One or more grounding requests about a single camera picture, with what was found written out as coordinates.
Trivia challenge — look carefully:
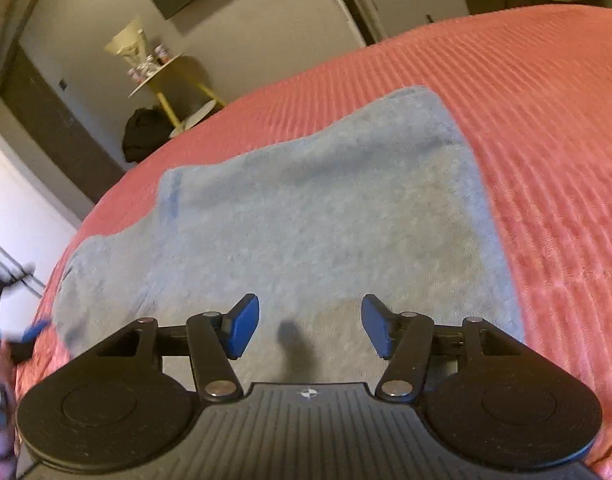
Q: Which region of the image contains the white bouquet on table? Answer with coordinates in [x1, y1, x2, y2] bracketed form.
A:
[104, 15, 171, 84]

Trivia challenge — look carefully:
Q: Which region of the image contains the black bag on floor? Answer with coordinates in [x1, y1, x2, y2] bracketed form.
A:
[121, 107, 173, 164]

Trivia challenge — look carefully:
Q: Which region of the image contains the person's left hand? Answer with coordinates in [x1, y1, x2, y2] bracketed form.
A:
[0, 342, 17, 479]

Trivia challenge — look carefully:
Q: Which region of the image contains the dark wooden door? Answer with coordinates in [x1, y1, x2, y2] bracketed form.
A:
[0, 48, 124, 203]

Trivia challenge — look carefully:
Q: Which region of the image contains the pink ribbed bedspread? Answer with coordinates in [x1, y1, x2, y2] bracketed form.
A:
[17, 6, 612, 479]

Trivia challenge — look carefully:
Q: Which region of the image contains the yellow side table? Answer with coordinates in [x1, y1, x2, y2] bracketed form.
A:
[128, 54, 227, 139]

